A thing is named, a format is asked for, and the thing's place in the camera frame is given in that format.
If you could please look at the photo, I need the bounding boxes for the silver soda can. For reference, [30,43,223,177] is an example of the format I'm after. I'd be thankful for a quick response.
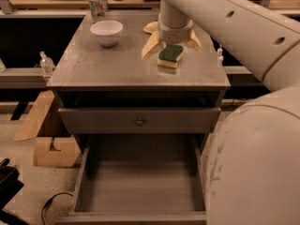
[88,0,105,23]

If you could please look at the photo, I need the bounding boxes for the open grey bottom drawer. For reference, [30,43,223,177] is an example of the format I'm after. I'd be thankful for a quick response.
[55,134,206,225]

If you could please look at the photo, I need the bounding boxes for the green and yellow sponge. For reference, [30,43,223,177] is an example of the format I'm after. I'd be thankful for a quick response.
[157,45,183,68]

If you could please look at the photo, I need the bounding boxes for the small white pump bottle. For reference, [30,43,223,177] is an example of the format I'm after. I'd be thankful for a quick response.
[217,47,224,67]

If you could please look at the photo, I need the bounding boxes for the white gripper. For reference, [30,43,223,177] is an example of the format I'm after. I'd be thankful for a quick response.
[142,20,202,59]

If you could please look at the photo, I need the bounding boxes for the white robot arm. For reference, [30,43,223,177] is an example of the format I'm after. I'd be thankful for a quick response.
[158,0,300,225]

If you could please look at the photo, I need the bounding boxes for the yellow chip bag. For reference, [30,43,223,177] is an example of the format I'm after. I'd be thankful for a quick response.
[143,21,158,34]

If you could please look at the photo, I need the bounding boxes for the white ceramic bowl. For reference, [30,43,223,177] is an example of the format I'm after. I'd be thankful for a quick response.
[90,20,123,47]

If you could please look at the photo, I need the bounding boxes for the cardboard box on floor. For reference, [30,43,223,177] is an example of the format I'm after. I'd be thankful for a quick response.
[14,90,81,168]

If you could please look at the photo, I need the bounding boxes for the grey wooden drawer cabinet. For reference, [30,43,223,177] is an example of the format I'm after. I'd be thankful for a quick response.
[47,10,230,145]

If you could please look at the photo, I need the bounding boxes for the black equipment at left edge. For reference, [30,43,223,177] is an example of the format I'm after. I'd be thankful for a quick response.
[0,158,29,225]

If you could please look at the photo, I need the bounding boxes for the clear plastic bottle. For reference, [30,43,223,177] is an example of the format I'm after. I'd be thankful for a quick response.
[39,52,55,75]

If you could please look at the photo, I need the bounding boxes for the closed grey drawer with knob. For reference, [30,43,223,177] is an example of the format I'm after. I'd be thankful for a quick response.
[58,108,220,134]

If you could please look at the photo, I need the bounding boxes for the black cable on floor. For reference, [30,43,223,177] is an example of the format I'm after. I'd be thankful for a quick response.
[40,191,74,225]

